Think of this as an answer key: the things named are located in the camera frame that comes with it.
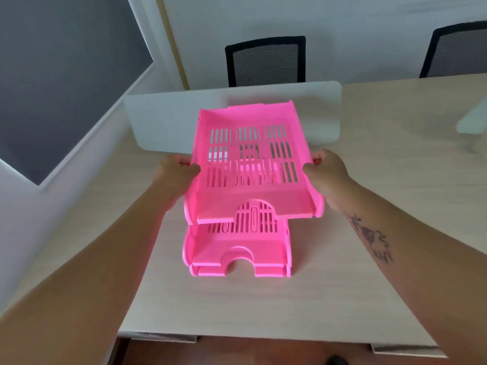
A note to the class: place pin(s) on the black mesh office chair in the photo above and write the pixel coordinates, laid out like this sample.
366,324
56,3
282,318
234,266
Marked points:
266,62
456,53

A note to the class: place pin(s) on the person's left hand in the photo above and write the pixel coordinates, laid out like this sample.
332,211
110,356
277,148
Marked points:
171,182

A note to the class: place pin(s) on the person's right hand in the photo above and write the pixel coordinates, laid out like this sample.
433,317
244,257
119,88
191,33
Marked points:
333,178

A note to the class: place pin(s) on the person's left thumb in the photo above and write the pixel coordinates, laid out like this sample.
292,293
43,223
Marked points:
190,171

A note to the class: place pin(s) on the white table frame bracket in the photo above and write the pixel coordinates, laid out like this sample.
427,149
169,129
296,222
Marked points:
159,337
407,350

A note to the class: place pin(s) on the person's right forearm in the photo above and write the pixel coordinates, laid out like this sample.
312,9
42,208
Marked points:
411,269

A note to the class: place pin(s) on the wooden wall trim strip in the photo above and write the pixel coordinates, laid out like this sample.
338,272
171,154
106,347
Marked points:
173,45

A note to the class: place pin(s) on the person's right thumb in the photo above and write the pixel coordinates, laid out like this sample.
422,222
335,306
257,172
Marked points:
312,171

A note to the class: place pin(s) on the grey window pane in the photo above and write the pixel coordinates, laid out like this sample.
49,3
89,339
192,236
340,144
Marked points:
57,72

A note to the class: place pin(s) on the white frosted desk divider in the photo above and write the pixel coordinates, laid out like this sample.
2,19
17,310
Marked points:
473,117
159,117

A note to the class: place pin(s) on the pink slotted document tray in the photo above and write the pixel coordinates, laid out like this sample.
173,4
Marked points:
251,197
228,245
270,271

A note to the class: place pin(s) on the person's left forearm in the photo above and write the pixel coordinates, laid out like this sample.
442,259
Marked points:
87,285

